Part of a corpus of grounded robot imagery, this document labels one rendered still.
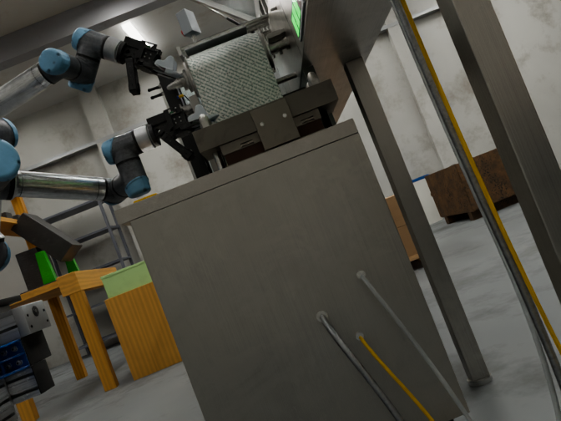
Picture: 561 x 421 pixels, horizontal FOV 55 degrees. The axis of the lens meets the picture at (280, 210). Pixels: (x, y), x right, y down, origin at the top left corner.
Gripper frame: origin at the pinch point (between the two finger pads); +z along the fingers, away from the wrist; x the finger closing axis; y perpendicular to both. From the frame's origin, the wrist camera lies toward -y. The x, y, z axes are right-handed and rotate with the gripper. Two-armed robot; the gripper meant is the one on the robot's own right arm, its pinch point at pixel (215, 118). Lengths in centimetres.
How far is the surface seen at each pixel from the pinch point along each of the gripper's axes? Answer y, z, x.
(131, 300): -47, -133, 287
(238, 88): 5.9, 9.7, -0.2
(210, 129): -7.3, -1.5, -20.0
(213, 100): 5.3, 1.3, -0.2
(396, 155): -30, 50, 13
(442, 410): -96, 27, -26
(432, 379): -88, 28, -26
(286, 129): -14.9, 17.4, -22.0
